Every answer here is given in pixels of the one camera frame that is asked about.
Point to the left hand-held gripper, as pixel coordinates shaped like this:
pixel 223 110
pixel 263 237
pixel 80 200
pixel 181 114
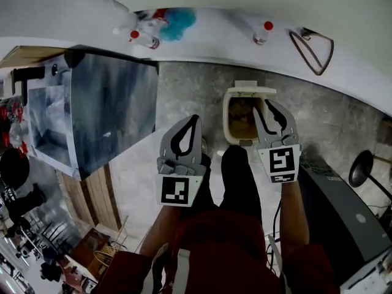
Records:
pixel 174 190

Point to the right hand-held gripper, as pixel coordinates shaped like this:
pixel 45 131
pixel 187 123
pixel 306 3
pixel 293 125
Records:
pixel 280 161

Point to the white round object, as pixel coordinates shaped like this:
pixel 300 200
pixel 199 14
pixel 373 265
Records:
pixel 254 89

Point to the beige trash bin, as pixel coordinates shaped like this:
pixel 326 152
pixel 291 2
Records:
pixel 226 118

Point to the person's left forearm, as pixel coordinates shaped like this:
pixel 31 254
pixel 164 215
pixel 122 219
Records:
pixel 159 228

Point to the person's right forearm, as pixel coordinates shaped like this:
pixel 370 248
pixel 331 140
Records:
pixel 292 216

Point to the person's grey shoe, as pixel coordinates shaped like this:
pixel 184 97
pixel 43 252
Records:
pixel 204 145

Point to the person's black trousers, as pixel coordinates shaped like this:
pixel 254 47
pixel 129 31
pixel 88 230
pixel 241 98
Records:
pixel 239 179

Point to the grey marble pattern box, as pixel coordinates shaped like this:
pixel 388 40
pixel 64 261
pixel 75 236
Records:
pixel 113 103

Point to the clear bottle red cap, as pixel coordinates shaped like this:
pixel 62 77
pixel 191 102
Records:
pixel 261 37
pixel 147 40

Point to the wooden plank panel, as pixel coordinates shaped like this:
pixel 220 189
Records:
pixel 98 194

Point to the person's red shirt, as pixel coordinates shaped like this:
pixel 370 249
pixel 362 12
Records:
pixel 220 240

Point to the white window sill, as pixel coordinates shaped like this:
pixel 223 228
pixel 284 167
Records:
pixel 220 38

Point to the white power strip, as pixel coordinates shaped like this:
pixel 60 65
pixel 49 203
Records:
pixel 274 250

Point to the blue fluffy duster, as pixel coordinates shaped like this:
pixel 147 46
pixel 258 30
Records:
pixel 179 23

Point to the wicker basket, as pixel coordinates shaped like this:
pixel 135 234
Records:
pixel 105 256

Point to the brown cardboard box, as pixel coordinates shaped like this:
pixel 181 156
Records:
pixel 88 243

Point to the clear bottle white cap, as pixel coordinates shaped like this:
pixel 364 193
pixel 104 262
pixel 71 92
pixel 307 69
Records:
pixel 118 30

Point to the red crumpled wrapper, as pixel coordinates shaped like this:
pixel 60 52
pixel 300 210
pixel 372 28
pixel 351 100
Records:
pixel 160 13

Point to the black office chair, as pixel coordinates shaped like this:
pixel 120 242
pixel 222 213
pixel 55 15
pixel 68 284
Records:
pixel 13 170

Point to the pile of clear plastic bottles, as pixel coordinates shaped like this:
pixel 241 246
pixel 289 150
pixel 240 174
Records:
pixel 12 127

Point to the white box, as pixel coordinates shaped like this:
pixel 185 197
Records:
pixel 367 274

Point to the brown wooden board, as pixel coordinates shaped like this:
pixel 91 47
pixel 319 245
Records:
pixel 27 55

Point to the brown triangular frame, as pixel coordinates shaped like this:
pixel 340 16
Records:
pixel 305 54

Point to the black metal bracket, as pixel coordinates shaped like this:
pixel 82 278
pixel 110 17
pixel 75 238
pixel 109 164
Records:
pixel 24 73

